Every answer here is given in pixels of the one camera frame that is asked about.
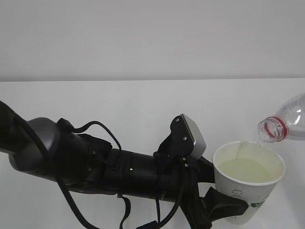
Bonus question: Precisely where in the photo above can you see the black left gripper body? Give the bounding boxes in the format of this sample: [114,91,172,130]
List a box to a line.
[180,159,212,229]

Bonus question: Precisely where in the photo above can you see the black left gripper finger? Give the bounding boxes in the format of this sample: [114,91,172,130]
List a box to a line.
[202,187,249,222]
[197,156,215,183]

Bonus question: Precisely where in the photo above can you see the white paper cup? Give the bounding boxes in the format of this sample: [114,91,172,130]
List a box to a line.
[213,141,286,225]

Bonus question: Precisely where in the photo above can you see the clear water bottle red label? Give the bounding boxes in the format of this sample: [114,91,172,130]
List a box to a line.
[257,93,305,143]

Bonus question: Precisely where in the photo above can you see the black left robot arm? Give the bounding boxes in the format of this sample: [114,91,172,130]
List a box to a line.
[0,103,248,229]

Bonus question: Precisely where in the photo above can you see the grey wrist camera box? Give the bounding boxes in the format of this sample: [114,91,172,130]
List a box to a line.
[169,114,206,160]

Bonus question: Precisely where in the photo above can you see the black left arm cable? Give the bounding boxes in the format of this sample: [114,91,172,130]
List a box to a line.
[14,118,191,229]

